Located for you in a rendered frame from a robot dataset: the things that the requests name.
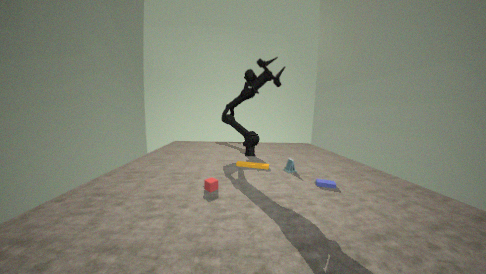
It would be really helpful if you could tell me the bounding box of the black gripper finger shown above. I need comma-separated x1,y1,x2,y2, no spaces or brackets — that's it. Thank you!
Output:
276,66,286,80
263,57,278,66

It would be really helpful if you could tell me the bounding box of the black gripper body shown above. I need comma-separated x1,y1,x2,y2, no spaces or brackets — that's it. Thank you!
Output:
257,58,281,87

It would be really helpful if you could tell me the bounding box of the yellow bar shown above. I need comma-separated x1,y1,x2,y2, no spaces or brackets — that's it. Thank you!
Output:
236,161,269,170

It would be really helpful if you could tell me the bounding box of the small red block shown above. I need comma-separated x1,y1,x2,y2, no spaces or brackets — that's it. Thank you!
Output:
205,177,218,193

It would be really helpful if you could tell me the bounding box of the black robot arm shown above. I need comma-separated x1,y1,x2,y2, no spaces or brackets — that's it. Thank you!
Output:
221,69,263,156

